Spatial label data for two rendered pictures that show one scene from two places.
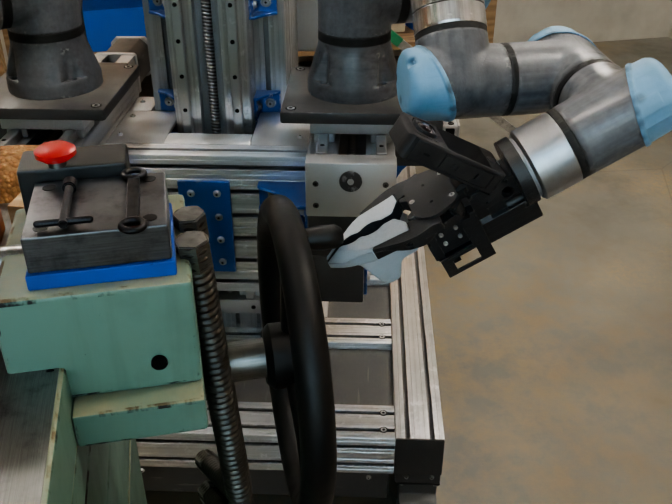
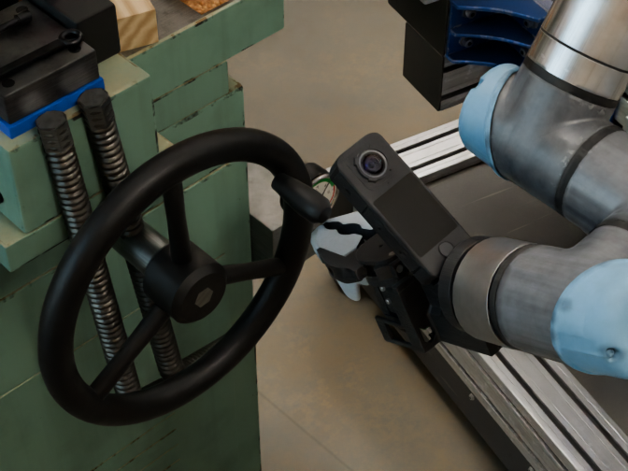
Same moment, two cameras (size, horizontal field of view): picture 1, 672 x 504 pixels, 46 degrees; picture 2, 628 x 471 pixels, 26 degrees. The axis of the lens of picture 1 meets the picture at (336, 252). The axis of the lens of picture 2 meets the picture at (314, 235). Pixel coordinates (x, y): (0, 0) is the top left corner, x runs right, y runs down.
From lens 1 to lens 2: 0.83 m
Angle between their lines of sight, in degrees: 47
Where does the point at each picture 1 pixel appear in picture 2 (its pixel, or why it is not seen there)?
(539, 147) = (467, 273)
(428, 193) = not seen: hidden behind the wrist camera
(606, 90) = (562, 268)
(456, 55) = (518, 108)
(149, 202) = (33, 70)
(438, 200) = (382, 249)
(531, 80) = (580, 197)
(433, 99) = (471, 141)
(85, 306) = not seen: outside the picture
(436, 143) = (360, 187)
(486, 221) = (434, 312)
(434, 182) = not seen: hidden behind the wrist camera
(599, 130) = (517, 306)
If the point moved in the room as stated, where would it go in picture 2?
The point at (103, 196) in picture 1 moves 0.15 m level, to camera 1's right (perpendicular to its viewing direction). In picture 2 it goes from (26, 42) to (108, 150)
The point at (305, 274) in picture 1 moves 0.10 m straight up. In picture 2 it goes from (107, 212) to (91, 108)
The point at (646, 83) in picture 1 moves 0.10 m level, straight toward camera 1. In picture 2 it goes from (585, 294) to (429, 314)
